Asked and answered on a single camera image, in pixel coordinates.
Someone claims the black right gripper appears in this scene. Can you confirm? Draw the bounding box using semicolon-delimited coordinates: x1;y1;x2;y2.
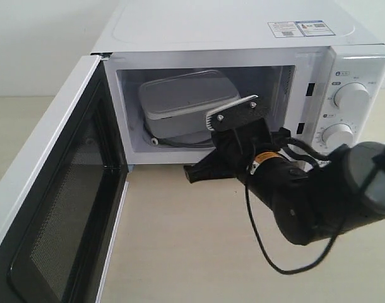
183;119;275;184

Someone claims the white plastic lidded container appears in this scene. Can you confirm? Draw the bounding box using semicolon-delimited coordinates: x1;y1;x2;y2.
138;69;240;139

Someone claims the white microwave door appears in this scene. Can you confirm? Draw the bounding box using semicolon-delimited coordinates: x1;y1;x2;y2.
0;56;128;302

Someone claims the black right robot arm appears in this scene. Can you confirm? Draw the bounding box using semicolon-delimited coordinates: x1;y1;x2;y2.
184;119;385;246

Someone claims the white microwave oven body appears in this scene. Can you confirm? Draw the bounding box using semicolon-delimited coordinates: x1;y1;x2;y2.
92;1;385;165

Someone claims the glass turntable plate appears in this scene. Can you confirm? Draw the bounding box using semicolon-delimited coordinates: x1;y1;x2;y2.
143;124;213;149

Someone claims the lower white control knob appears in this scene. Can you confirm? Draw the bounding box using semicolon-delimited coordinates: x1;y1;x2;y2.
321;123;354;148

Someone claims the white control knob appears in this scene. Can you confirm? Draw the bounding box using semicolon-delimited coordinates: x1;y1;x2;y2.
321;123;354;148
333;82;370;109

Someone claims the upper white control knob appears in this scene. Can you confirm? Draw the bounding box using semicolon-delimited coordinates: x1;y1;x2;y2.
333;82;370;109

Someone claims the blue white warning sticker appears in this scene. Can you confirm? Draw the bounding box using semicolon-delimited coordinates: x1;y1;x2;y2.
268;20;335;38

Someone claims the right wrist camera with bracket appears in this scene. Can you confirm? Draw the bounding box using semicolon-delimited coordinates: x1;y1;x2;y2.
205;95;271;132

